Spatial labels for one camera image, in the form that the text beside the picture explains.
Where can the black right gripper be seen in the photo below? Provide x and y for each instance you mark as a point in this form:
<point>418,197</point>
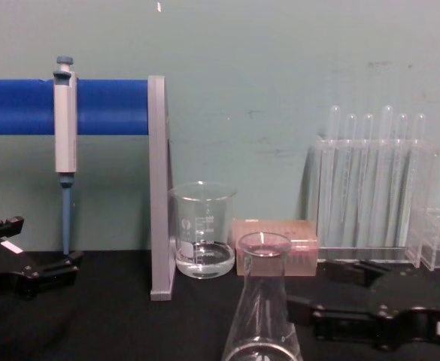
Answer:
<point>411,301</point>

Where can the pink pipette tip box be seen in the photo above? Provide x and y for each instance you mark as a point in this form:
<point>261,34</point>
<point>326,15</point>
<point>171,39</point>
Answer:
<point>302,237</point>

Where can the glass conical flask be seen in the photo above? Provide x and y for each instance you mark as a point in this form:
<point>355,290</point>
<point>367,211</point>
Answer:
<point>259,301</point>

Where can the clear acrylic test tube rack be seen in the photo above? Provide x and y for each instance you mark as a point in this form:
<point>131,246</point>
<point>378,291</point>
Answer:
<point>370,210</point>

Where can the grey and blue pipette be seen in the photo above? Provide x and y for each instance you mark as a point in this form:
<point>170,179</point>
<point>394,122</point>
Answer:
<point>65,128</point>

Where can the black table cloth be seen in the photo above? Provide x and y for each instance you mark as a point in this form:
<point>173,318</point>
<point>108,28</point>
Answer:
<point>129,331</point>

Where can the glass beaker with water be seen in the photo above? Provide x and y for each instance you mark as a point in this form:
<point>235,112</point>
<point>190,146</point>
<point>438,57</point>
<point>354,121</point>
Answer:
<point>204,259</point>

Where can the grey pipette stand upright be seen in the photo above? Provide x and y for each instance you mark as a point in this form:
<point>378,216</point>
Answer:
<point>158,188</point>

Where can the blue pipette stand bar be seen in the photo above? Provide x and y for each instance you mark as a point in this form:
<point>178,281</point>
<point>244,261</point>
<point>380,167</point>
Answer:
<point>107,107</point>

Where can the clear test tube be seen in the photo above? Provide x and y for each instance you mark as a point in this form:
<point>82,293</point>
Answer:
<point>350,128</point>
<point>334,124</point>
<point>386,124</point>
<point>419,128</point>
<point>402,128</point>
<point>368,128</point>

